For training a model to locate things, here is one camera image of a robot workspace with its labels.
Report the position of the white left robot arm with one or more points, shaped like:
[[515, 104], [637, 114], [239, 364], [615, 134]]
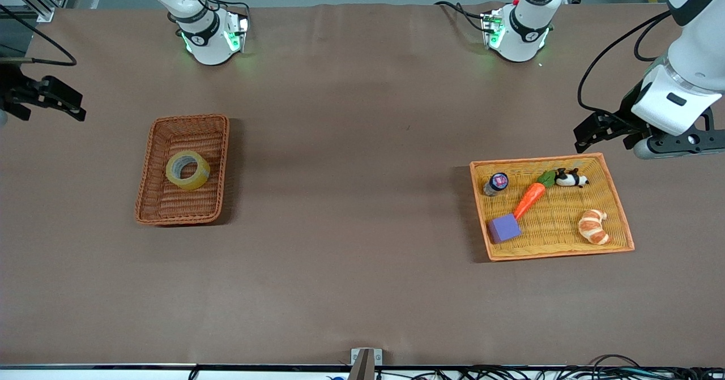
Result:
[[521, 40]]

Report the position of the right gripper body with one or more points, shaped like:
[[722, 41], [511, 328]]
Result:
[[12, 88]]

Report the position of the purple cube block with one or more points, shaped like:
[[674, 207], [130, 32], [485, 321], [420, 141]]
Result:
[[504, 229]]

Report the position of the orange toy carrot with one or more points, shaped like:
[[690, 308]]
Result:
[[529, 197]]

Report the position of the toy croissant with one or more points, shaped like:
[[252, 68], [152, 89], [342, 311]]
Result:
[[593, 227]]

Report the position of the deep brown wicker basket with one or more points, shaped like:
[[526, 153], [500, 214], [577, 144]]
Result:
[[170, 199]]

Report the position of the table cover sheet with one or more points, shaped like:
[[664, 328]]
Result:
[[362, 289]]

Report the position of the black white toy animal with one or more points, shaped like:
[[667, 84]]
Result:
[[569, 179]]

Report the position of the yellow tape roll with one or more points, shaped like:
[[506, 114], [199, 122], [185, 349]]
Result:
[[198, 180]]

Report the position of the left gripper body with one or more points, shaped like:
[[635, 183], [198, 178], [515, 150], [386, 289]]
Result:
[[625, 111]]

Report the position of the small jar purple lid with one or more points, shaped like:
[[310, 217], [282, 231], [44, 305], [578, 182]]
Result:
[[498, 182]]

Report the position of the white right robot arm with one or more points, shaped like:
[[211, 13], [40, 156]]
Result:
[[207, 46]]

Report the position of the metal table edge bracket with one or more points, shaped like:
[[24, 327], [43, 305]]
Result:
[[365, 363]]

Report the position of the flat orange wicker tray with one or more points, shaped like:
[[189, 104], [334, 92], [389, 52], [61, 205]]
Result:
[[561, 221]]

